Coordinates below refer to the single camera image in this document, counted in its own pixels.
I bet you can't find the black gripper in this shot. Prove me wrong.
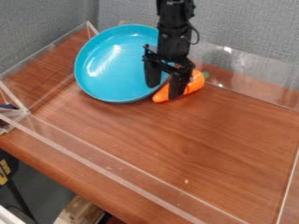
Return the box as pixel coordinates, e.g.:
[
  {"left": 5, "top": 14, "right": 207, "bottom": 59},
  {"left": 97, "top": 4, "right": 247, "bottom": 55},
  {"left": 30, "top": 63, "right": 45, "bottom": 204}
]
[{"left": 143, "top": 0, "right": 195, "bottom": 100}]

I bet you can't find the orange toy carrot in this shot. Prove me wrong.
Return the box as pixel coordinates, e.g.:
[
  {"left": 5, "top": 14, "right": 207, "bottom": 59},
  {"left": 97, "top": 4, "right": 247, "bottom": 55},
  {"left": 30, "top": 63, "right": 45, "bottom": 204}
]
[{"left": 153, "top": 70, "right": 210, "bottom": 103}]

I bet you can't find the blue plate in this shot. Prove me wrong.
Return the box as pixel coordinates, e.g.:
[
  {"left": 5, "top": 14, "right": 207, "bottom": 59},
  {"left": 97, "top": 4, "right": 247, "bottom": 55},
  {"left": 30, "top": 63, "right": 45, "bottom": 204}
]
[{"left": 74, "top": 24, "right": 169, "bottom": 103}]

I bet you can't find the black yellow clamp tool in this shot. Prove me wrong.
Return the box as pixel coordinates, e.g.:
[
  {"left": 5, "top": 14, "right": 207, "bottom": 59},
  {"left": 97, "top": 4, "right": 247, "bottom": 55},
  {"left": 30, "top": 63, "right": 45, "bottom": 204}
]
[{"left": 0, "top": 104, "right": 19, "bottom": 187}]

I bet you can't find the wooden crate under table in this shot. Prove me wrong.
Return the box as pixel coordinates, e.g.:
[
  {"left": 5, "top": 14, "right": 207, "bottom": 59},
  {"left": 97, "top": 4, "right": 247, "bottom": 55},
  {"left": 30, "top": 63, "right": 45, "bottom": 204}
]
[{"left": 54, "top": 196, "right": 105, "bottom": 224}]

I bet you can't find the black cable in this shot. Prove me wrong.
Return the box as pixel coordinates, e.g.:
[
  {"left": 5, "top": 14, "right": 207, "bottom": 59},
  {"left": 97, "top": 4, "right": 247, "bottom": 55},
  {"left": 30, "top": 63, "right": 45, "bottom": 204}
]
[{"left": 186, "top": 20, "right": 202, "bottom": 46}]

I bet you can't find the clear acrylic enclosure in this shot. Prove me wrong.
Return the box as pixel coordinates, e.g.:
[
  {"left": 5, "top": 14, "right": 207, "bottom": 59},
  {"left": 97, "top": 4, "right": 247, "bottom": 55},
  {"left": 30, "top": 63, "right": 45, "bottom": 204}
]
[{"left": 0, "top": 23, "right": 299, "bottom": 224}]

